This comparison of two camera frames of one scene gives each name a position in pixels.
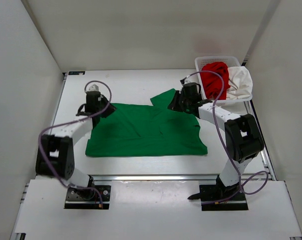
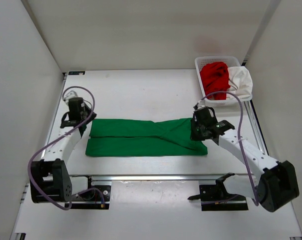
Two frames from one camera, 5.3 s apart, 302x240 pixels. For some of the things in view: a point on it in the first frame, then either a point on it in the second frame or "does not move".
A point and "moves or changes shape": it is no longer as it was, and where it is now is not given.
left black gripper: (110, 109) to (94, 115)
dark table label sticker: (76, 72) does not move
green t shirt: (132, 129) moves or changes shape
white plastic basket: (231, 61) does not move
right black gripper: (175, 106) to (194, 136)
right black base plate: (215, 197) does not move
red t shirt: (212, 83) does not move
